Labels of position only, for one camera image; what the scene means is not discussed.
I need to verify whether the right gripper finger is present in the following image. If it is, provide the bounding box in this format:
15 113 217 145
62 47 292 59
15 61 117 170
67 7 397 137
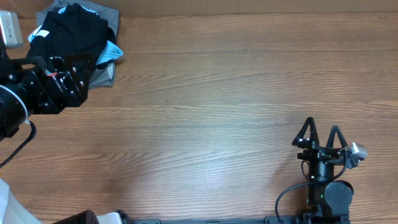
325 124 349 150
292 117 320 149

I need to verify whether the black t-shirt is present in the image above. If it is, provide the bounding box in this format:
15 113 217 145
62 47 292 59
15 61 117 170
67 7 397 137
26 2 117 91

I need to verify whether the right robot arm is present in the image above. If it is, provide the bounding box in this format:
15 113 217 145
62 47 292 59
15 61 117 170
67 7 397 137
292 117 353 223

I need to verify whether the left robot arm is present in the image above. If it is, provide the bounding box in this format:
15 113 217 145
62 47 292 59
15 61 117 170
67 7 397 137
1 53 130 223

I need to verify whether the folded grey t-shirt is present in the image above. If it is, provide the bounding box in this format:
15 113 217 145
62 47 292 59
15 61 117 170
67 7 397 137
28 0 123 89

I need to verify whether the light blue printed t-shirt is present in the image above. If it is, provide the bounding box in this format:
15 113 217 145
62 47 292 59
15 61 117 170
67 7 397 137
27 3 123 66

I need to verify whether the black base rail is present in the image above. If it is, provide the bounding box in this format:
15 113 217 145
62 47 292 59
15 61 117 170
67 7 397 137
130 216 351 224

